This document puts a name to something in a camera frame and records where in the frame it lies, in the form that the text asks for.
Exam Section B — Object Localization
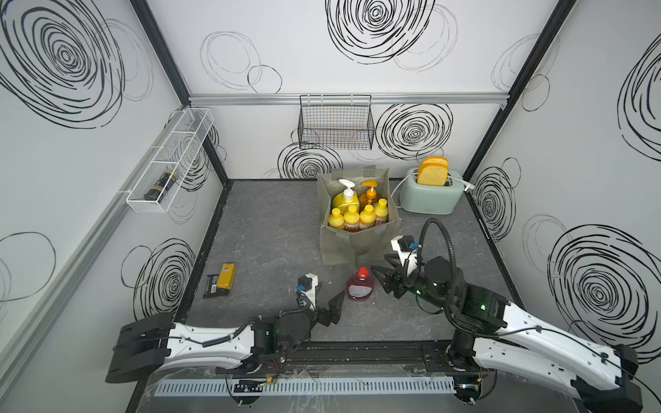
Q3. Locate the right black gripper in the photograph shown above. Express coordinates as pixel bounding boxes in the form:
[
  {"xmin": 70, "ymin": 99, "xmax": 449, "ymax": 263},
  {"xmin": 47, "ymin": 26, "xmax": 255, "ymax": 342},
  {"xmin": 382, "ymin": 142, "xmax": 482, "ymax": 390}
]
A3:
[{"xmin": 370, "ymin": 252, "xmax": 451, "ymax": 313}]

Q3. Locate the red soap bottle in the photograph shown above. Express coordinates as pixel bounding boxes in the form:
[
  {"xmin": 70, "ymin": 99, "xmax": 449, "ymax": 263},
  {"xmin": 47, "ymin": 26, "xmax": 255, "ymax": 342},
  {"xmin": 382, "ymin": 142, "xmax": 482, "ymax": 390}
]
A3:
[{"xmin": 346, "ymin": 267, "xmax": 375, "ymax": 301}]

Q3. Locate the green fabric shopping bag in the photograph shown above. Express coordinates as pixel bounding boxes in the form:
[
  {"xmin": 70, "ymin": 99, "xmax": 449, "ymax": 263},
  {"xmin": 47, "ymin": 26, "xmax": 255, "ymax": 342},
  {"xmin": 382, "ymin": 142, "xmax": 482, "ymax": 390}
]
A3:
[{"xmin": 317, "ymin": 165, "xmax": 401, "ymax": 267}]

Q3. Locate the yellow cap bottle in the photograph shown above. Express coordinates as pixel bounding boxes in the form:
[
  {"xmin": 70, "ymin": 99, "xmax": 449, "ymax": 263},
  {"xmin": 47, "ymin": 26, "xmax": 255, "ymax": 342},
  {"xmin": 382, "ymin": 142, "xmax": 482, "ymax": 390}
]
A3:
[
  {"xmin": 344, "ymin": 205, "xmax": 360, "ymax": 232},
  {"xmin": 375, "ymin": 198, "xmax": 389, "ymax": 225},
  {"xmin": 359, "ymin": 205, "xmax": 375, "ymax": 231},
  {"xmin": 328, "ymin": 208, "xmax": 345, "ymax": 230}
]

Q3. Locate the orange pump soap bottle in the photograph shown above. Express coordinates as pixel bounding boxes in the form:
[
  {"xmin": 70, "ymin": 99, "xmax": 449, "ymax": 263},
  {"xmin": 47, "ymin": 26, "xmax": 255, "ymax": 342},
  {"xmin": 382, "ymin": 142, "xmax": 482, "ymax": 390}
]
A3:
[{"xmin": 359, "ymin": 180, "xmax": 379, "ymax": 209}]

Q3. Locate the yellow pump soap bottle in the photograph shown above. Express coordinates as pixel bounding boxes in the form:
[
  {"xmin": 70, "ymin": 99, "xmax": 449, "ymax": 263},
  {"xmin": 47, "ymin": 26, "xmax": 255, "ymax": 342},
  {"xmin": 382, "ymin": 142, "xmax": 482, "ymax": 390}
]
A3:
[{"xmin": 332, "ymin": 178, "xmax": 360, "ymax": 214}]

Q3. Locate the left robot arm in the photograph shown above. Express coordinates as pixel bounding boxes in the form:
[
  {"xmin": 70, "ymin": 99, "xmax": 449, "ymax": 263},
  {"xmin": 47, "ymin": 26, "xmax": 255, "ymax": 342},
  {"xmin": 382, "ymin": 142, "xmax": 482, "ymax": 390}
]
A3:
[{"xmin": 105, "ymin": 291, "xmax": 345, "ymax": 384}]

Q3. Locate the yellow object behind left arm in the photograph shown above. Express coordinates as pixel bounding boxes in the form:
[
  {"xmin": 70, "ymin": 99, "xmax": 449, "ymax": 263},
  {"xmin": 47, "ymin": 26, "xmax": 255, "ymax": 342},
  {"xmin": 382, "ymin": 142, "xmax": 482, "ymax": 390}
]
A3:
[{"xmin": 203, "ymin": 263, "xmax": 237, "ymax": 299}]

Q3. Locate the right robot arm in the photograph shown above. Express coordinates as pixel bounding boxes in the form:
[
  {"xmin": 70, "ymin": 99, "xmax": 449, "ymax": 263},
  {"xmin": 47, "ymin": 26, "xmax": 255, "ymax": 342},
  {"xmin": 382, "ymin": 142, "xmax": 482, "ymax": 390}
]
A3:
[{"xmin": 371, "ymin": 254, "xmax": 643, "ymax": 412}]

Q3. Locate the mint green toaster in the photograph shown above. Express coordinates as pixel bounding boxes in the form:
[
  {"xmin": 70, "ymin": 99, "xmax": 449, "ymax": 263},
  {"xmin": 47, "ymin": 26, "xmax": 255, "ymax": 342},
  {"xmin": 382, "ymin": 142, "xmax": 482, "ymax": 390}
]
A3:
[{"xmin": 399, "ymin": 168, "xmax": 466, "ymax": 215}]

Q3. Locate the toast slice front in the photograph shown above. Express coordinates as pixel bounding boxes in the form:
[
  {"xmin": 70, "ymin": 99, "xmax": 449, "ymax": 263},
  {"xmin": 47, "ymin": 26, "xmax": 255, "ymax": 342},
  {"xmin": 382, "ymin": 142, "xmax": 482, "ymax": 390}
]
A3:
[{"xmin": 417, "ymin": 163, "xmax": 449, "ymax": 187}]

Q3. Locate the toast slice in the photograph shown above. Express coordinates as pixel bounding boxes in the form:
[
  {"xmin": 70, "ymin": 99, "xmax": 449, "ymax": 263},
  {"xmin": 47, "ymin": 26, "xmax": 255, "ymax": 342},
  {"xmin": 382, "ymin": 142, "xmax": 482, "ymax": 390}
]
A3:
[
  {"xmin": 417, "ymin": 163, "xmax": 449, "ymax": 187},
  {"xmin": 422, "ymin": 157, "xmax": 449, "ymax": 168}
]

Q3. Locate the toast slice back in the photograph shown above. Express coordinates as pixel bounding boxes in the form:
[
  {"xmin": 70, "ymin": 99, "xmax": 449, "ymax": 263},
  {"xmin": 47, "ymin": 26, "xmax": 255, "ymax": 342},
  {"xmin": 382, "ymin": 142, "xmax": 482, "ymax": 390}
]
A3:
[{"xmin": 422, "ymin": 157, "xmax": 449, "ymax": 168}]

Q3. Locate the dark item in shelf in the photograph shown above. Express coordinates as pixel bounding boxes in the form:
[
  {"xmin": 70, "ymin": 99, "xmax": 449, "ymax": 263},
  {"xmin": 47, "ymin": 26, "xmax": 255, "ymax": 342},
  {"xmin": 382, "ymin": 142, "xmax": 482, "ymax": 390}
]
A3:
[{"xmin": 143, "ymin": 170, "xmax": 178, "ymax": 201}]

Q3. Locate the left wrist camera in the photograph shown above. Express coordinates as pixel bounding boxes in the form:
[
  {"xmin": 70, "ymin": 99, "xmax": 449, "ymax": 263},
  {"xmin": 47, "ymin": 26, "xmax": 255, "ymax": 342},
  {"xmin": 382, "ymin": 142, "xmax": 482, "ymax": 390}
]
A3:
[{"xmin": 297, "ymin": 273, "xmax": 319, "ymax": 310}]

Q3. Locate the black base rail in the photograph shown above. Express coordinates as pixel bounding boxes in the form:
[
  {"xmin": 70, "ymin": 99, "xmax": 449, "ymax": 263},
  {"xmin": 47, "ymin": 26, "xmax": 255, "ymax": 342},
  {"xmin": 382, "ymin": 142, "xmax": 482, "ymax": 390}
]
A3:
[{"xmin": 149, "ymin": 339, "xmax": 561, "ymax": 375}]

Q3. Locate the white slotted cable duct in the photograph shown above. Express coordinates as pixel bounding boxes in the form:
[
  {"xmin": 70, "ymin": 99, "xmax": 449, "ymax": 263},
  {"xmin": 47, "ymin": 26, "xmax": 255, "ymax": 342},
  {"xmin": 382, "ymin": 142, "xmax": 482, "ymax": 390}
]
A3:
[{"xmin": 154, "ymin": 377, "xmax": 456, "ymax": 398}]

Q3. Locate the black wire basket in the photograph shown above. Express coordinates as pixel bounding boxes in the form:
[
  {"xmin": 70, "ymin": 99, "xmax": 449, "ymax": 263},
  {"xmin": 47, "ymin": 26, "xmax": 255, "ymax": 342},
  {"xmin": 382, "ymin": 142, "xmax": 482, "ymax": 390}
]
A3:
[{"xmin": 297, "ymin": 94, "xmax": 375, "ymax": 151}]

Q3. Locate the white wire shelf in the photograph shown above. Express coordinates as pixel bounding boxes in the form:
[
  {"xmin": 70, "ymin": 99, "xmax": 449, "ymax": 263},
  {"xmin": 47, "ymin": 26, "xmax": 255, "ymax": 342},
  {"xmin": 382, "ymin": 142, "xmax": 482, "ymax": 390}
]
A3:
[{"xmin": 127, "ymin": 108, "xmax": 213, "ymax": 213}]

